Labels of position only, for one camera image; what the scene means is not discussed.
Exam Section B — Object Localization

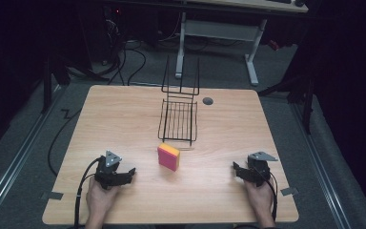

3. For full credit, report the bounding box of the bundle of black cables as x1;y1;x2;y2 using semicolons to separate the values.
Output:
90;9;148;87

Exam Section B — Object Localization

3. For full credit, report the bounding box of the pink and yellow sponge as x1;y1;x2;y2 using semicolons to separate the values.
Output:
156;142;181;173

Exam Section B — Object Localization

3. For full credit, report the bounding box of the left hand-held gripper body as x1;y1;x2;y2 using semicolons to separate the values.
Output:
93;150;124;191

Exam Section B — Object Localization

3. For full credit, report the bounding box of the black metal stand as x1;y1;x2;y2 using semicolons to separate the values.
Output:
40;53;72;115
256;63;317;135

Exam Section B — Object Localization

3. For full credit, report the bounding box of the person's left hand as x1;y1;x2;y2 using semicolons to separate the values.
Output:
85;176;122;222

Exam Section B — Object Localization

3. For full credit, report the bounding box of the black floor cable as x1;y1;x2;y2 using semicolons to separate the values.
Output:
47;108;84;177

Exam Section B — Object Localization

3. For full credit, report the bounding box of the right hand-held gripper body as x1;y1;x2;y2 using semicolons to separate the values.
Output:
247;151;279;188

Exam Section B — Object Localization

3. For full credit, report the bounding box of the person's right hand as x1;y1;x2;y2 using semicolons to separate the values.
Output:
242;178;275;221

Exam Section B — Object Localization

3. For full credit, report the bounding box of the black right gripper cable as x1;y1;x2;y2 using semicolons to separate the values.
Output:
259;167;279;222

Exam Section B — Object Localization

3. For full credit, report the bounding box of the metal floor rail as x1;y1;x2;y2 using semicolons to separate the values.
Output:
0;84;65;220
290;101;354;229

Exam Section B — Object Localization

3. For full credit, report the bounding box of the black wire rack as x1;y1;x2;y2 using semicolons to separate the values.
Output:
157;54;201;145

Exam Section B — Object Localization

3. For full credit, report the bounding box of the white-framed desk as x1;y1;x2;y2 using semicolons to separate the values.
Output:
173;0;310;88

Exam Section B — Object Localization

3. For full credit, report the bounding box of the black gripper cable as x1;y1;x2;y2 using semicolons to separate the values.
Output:
259;167;279;222
72;156;104;229

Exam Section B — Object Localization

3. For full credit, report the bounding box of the grey tape strip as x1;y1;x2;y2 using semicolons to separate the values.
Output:
279;186;299;197
40;190;65;201

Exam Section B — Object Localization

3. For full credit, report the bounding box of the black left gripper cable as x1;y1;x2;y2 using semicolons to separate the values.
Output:
72;156;104;229

